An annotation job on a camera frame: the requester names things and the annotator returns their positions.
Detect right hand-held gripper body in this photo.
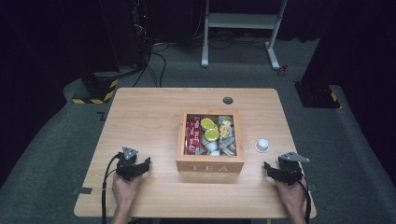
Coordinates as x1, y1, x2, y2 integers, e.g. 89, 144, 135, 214
277, 151, 311, 187

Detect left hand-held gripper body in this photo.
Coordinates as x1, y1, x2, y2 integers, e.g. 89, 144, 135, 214
116, 146, 139, 182

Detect white coffee capsule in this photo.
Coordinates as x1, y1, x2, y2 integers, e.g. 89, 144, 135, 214
254, 137, 271, 154

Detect wooden tea box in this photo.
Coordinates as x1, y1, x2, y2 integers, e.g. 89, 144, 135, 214
176, 109, 246, 175

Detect person's left hand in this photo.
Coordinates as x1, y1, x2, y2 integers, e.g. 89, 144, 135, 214
111, 173, 143, 202

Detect person's right hand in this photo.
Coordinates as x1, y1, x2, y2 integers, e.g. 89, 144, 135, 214
273, 176, 308, 210

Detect grey tea bag packet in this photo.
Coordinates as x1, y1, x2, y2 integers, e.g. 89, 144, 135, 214
219, 135, 236, 149
220, 145, 237, 157
217, 115, 234, 127

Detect grey tape strip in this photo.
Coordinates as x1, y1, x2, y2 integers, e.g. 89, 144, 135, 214
72, 187, 93, 196

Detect red stick packet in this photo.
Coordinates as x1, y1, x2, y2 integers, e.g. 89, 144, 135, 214
184, 120, 194, 156
191, 115, 202, 156

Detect yellow patterned packet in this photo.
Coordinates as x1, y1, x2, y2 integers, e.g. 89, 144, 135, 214
218, 120, 233, 138

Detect yellow-green lidded capsule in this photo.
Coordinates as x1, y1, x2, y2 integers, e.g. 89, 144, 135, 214
200, 117, 217, 131
204, 128, 220, 143

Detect black stand yellow-striped base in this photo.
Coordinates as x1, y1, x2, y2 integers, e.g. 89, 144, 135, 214
71, 70, 120, 105

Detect small red floor object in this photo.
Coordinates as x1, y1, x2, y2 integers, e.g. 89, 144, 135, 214
277, 63, 290, 77

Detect dark equipment with red light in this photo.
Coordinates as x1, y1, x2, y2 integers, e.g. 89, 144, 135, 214
130, 0, 152, 43

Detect white metal stand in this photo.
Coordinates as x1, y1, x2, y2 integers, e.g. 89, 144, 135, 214
200, 0, 290, 70

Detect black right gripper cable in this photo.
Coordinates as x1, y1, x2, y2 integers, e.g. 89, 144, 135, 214
298, 180, 312, 224

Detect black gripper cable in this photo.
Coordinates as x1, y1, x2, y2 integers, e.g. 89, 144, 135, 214
298, 180, 312, 224
101, 152, 120, 224

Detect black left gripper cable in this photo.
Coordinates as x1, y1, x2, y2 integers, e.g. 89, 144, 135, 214
101, 152, 120, 224

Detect black floor cables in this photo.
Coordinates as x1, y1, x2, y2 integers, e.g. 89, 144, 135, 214
132, 41, 169, 89

